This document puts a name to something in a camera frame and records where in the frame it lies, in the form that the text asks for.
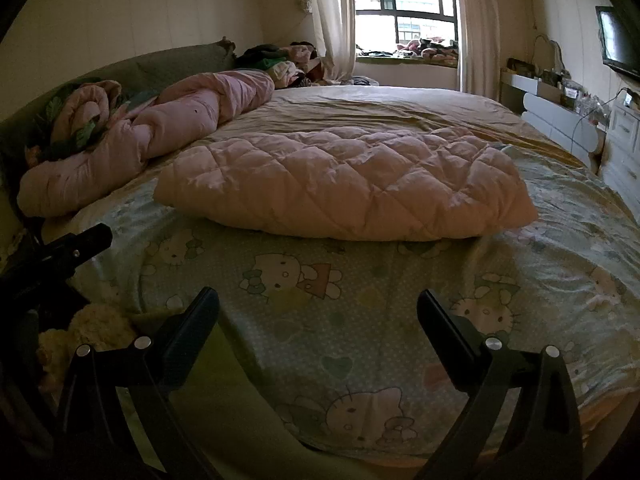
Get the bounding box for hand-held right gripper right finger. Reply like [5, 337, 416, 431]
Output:
[416, 288, 586, 480]

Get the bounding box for pink rolled duvet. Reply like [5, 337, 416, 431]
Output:
[17, 70, 277, 219]

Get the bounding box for white dressing table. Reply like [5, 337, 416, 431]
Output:
[500, 67, 609, 157]

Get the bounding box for window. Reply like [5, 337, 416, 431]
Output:
[352, 0, 462, 62]

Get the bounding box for bed with cartoon printed sheet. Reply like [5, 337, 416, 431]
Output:
[10, 84, 640, 480]

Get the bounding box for green headboard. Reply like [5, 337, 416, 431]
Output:
[0, 37, 239, 127]

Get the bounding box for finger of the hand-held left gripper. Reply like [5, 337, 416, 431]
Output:
[37, 223, 114, 274]

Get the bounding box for cream plush toy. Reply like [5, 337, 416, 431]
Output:
[37, 302, 139, 387]

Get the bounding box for clothes on window sill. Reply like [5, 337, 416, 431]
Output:
[357, 35, 459, 64]

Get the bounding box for pink quilted coat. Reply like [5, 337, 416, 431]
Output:
[152, 127, 540, 244]

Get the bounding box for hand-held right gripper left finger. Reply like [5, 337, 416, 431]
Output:
[55, 286, 236, 480]

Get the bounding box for clutter of small items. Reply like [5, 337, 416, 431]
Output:
[507, 57, 612, 122]

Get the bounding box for white curtain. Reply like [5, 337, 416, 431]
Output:
[304, 0, 359, 84]
[452, 0, 512, 97]

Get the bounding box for pile of clothes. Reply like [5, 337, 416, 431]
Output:
[235, 42, 327, 89]

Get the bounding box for oval vanity mirror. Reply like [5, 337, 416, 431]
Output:
[532, 34, 567, 79]

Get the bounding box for white drawer cabinet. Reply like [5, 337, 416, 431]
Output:
[597, 95, 640, 202]

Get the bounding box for black television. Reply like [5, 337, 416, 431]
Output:
[595, 6, 640, 82]

